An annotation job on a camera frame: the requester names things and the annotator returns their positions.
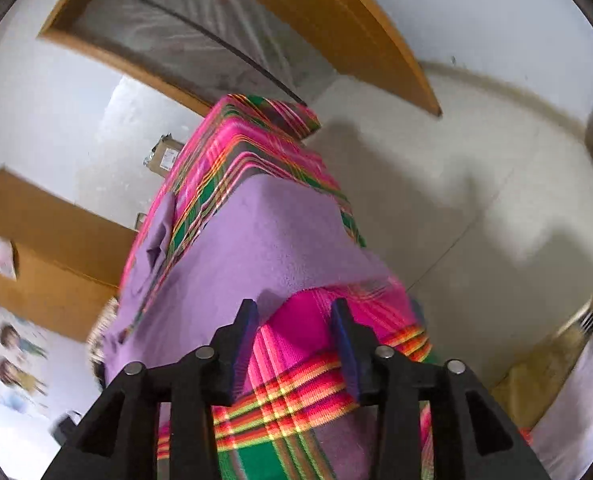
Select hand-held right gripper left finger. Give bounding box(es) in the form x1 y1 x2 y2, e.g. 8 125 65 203
41 299 260 480

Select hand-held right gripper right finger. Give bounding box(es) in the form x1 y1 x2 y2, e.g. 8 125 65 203
330 297 552 480

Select purple fleece garment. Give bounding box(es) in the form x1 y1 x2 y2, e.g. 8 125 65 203
101 176 412 401

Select pink plaid bed sheet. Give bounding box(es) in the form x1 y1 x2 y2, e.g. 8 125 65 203
119 94 434 480

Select beige floral cloth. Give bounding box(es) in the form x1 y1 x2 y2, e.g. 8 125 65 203
87 297 122 361

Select wooden wardrobe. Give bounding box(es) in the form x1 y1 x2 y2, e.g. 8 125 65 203
0 169 137 343

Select brown cardboard box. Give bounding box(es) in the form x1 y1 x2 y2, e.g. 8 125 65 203
143 134 184 178

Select white bag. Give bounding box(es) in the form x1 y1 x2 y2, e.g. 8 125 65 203
531 280 593 480

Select wooden door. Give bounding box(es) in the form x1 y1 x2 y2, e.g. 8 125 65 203
321 0 442 116

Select clear plastic door curtain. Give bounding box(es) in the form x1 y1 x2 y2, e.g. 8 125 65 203
74 0 337 106

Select cartoon wall sticker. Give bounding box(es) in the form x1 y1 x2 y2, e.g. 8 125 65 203
0 290 50 411

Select wooden door frame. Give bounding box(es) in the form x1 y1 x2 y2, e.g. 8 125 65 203
39 0 217 117

